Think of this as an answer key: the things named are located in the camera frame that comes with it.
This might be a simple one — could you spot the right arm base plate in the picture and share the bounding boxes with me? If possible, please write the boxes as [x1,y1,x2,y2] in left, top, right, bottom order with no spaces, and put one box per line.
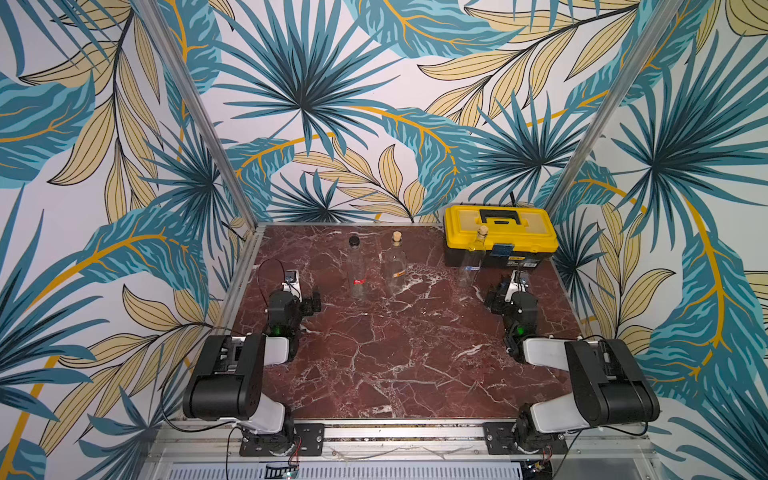
[482,422,567,455]

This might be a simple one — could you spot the glass bottle with cork stopper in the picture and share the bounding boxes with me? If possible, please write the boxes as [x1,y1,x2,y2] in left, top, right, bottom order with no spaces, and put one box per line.
[384,231,408,296]

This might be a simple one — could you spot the glass bottle with black cap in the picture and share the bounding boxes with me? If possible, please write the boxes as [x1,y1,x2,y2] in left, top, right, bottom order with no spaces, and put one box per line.
[347,235,367,300]

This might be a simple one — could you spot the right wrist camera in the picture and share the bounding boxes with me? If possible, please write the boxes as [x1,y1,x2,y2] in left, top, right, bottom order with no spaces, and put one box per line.
[505,270,530,303]

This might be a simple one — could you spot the aluminium front rail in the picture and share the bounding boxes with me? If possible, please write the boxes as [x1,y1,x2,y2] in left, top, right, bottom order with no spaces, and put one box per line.
[139,418,664,479]

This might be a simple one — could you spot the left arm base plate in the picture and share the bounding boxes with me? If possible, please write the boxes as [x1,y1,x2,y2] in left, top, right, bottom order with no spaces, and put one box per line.
[239,423,325,458]

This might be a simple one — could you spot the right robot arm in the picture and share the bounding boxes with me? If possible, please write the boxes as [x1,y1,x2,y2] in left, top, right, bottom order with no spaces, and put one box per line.
[483,282,660,455]

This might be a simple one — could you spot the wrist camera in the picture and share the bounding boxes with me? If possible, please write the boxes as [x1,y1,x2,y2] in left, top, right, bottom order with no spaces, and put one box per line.
[505,270,530,303]
[282,269,303,301]

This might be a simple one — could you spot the slim glass bottle with cork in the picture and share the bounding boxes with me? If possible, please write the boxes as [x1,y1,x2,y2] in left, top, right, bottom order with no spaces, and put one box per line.
[459,225,489,289]

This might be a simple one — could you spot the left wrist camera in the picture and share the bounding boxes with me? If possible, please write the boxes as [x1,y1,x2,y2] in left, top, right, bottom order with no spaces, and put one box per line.
[282,269,303,301]

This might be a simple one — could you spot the yellow and black toolbox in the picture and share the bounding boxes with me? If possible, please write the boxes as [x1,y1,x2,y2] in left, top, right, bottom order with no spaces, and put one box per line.
[443,205,559,269]

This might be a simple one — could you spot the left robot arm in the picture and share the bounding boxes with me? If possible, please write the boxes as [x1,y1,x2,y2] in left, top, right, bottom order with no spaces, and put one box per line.
[182,290,322,456]

